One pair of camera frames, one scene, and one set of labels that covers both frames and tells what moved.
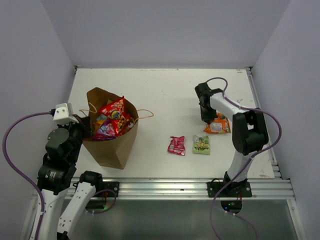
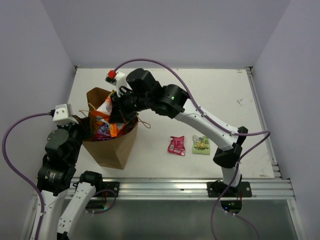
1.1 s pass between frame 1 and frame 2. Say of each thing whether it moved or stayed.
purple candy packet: stayed
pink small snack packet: stayed
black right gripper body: moved
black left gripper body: stayed
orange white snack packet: moved
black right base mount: stayed
